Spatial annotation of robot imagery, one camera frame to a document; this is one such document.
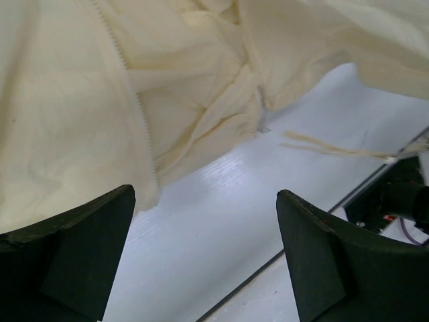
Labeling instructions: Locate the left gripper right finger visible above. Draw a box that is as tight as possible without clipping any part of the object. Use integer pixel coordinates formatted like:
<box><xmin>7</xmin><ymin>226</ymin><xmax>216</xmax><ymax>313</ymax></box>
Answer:
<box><xmin>276</xmin><ymin>190</ymin><xmax>428</xmax><ymax>322</ymax></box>

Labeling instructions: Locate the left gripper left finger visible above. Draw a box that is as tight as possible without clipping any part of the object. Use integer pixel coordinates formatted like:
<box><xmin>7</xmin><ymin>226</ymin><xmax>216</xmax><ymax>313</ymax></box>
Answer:
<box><xmin>1</xmin><ymin>185</ymin><xmax>135</xmax><ymax>321</ymax></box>

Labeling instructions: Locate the cream fabric jacket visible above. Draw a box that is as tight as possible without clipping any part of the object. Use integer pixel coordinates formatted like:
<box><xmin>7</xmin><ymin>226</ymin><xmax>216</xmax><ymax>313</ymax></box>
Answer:
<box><xmin>1</xmin><ymin>1</ymin><xmax>428</xmax><ymax>233</ymax></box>

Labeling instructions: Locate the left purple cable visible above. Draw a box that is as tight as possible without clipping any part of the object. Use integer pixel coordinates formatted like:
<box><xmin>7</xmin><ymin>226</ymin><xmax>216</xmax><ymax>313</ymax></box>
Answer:
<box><xmin>400</xmin><ymin>217</ymin><xmax>426</xmax><ymax>248</ymax></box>

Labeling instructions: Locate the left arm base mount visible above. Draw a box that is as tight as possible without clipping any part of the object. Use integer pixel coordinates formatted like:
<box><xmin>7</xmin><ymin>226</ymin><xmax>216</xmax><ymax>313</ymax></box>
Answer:
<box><xmin>328</xmin><ymin>125</ymin><xmax>429</xmax><ymax>249</ymax></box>

